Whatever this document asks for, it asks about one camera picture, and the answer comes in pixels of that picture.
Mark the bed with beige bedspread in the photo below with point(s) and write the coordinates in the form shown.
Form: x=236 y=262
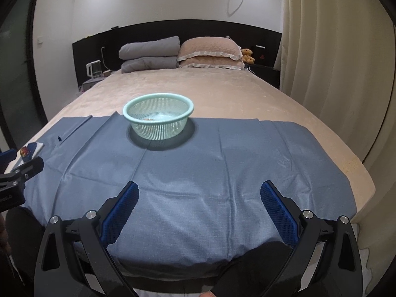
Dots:
x=232 y=99

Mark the grey folded quilt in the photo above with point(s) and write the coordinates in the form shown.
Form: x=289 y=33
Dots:
x=148 y=64
x=148 y=48

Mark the person's right hand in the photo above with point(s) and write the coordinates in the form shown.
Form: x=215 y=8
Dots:
x=209 y=294

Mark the black headboard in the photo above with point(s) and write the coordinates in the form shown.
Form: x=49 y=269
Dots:
x=92 y=49

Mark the brown teddy bear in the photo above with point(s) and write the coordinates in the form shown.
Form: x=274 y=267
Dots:
x=247 y=56

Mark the teal plastic mesh basket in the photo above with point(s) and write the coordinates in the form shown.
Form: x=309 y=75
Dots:
x=157 y=123

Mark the beige ruffled pillow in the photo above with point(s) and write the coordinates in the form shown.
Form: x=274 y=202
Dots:
x=213 y=63
x=210 y=48

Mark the cream curtain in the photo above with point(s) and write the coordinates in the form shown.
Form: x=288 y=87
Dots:
x=334 y=83

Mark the dark door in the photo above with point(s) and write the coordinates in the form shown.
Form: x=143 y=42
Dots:
x=15 y=77

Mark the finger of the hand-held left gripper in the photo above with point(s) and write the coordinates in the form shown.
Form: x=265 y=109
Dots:
x=29 y=167
x=6 y=158

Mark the blue cloth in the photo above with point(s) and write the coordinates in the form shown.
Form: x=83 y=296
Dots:
x=201 y=167

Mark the white flat box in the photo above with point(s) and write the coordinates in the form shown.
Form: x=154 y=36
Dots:
x=37 y=148

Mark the white electric kettle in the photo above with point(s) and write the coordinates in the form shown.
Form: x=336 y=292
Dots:
x=93 y=69

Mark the black nightstand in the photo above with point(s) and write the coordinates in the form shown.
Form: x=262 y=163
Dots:
x=266 y=74

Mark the white nightstand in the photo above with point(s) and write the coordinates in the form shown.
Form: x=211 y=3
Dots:
x=91 y=83

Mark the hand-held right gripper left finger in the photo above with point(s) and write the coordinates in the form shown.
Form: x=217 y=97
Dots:
x=122 y=210

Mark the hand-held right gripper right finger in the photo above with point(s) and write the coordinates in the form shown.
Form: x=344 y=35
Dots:
x=277 y=213

